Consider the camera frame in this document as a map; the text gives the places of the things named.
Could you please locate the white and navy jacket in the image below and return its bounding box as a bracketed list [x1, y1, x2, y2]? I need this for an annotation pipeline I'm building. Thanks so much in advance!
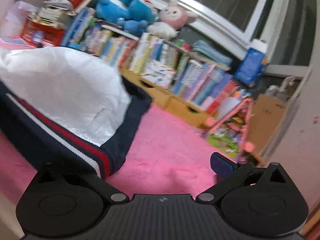
[1, 47, 152, 179]

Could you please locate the cardboard box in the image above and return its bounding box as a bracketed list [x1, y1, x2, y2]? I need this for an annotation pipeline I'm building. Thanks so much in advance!
[247, 94, 287, 164]

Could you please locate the pink bunny table mat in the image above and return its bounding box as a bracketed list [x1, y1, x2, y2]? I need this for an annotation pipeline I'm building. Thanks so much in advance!
[0, 36, 241, 205]

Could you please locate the row of upright books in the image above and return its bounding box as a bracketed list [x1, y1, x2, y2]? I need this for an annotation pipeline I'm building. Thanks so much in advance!
[60, 8, 252, 116]

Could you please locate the blue package on sill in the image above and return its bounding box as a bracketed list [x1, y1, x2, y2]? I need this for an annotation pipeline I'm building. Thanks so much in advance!
[234, 39, 268, 87]

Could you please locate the wooden drawer organizer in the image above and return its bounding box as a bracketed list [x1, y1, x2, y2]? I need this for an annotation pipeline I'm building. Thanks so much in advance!
[121, 69, 209, 128]

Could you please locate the white pencil pattern box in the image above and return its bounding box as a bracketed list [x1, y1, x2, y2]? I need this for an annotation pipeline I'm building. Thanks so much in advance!
[141, 60, 175, 89]

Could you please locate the red plastic crate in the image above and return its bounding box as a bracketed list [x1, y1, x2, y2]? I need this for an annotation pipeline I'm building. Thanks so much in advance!
[20, 20, 65, 47]

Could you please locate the stack of papers and booklets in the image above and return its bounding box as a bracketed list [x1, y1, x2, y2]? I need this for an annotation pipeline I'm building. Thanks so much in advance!
[27, 1, 76, 30]

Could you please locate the blue plush toy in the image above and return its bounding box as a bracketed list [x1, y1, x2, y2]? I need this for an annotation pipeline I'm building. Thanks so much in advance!
[95, 0, 158, 37]

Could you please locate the pink bunny plush toy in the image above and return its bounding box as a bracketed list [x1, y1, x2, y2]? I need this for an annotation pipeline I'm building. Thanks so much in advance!
[147, 0, 198, 40]

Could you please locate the pink toy house frame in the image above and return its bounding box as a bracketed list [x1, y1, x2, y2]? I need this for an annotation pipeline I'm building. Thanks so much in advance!
[204, 98, 255, 158]

